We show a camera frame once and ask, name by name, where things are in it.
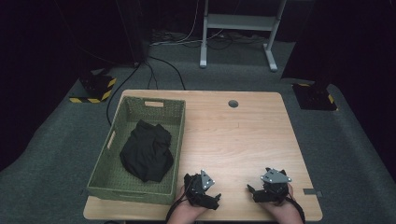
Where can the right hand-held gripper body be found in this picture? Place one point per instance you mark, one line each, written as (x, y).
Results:
(274, 183)

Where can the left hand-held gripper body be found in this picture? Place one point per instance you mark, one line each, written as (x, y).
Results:
(196, 186)

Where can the person's right hand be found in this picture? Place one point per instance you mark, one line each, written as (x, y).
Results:
(281, 211)

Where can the grey tape strip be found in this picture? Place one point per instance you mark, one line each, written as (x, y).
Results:
(311, 191)

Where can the black cloth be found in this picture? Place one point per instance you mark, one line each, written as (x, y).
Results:
(148, 152)

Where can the green woven basket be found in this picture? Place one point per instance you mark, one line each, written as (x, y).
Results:
(109, 174)

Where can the black yellow striped stand base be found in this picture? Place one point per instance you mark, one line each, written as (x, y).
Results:
(98, 87)
(314, 96)

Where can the white metal stand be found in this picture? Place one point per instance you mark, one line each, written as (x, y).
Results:
(239, 22)

